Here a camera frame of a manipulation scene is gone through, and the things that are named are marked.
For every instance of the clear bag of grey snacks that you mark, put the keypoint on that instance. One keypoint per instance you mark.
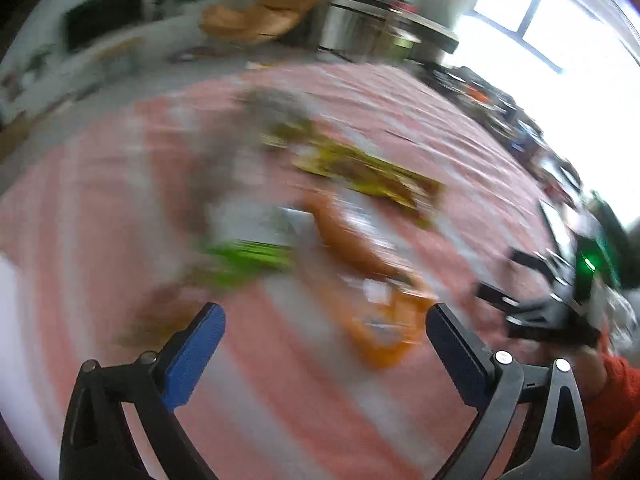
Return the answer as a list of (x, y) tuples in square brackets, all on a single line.
[(230, 185)]

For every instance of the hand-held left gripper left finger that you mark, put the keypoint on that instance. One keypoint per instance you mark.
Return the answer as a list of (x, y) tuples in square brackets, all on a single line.
[(192, 355)]

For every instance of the row of bottles and jars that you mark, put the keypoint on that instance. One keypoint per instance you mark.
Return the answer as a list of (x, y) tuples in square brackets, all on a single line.
[(500, 105)]

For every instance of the orange striped tablecloth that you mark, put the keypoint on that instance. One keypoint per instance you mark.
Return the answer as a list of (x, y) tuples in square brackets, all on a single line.
[(125, 185)]

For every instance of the cream green snack packet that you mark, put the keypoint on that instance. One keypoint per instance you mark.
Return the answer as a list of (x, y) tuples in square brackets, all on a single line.
[(250, 257)]

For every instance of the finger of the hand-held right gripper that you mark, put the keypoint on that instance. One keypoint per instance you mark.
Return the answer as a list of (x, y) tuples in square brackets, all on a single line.
[(535, 262), (510, 305)]

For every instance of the white television cabinet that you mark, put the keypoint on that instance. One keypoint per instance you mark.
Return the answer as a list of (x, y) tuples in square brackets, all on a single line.
[(75, 75)]

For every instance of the person's right forearm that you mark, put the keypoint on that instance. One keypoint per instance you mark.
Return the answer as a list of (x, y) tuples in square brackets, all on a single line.
[(617, 410)]

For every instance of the wooden side table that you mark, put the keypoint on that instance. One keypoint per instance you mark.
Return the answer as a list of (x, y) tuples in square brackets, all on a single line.
[(395, 22)]

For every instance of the yellow red snack packet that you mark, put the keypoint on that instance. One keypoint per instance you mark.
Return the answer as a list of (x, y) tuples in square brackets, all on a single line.
[(365, 180)]

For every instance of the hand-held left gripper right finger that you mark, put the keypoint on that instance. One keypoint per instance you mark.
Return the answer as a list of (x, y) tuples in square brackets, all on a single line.
[(457, 355)]

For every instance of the black television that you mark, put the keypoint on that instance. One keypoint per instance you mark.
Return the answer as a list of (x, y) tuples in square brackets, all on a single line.
[(102, 15)]

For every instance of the orange lounge chair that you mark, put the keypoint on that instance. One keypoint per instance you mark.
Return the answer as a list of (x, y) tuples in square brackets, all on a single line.
[(260, 17)]

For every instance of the yellow-edged clear snack bag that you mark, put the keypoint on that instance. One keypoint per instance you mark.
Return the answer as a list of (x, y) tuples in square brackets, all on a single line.
[(370, 280)]

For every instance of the large window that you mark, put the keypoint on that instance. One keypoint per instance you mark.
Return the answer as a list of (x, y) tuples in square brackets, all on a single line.
[(575, 35)]

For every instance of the brown snack packet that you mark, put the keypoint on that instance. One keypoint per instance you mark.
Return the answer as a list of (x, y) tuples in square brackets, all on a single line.
[(160, 315)]

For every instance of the clear bag of green snacks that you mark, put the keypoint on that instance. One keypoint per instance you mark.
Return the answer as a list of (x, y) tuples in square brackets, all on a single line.
[(280, 115)]

